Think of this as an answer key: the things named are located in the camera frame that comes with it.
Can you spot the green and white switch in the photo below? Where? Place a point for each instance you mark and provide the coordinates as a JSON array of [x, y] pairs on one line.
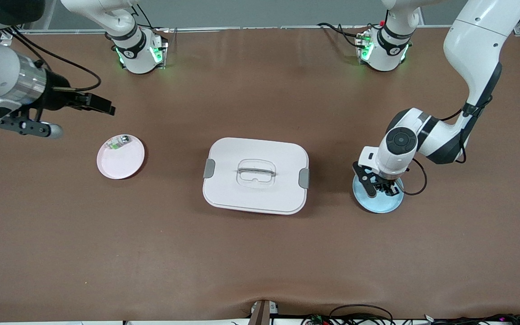
[[116, 144]]

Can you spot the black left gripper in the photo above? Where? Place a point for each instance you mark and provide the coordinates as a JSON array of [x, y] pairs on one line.
[[389, 184]]

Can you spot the white lidded box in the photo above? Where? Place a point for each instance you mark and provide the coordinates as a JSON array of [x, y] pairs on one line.
[[255, 198]]

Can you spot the pink round plate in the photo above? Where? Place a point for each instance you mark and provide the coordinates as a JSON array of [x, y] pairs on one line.
[[124, 162]]

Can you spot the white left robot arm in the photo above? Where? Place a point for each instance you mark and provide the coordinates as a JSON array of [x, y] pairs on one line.
[[476, 45]]

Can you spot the light blue round plate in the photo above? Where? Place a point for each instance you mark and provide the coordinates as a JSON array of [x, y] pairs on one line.
[[379, 205]]

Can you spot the brown camera post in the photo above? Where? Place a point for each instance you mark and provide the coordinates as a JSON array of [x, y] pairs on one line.
[[261, 313]]

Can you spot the small circuit board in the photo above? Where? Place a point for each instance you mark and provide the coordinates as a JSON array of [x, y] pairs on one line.
[[316, 319]]

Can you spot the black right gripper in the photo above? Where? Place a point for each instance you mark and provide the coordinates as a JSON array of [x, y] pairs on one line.
[[58, 93]]

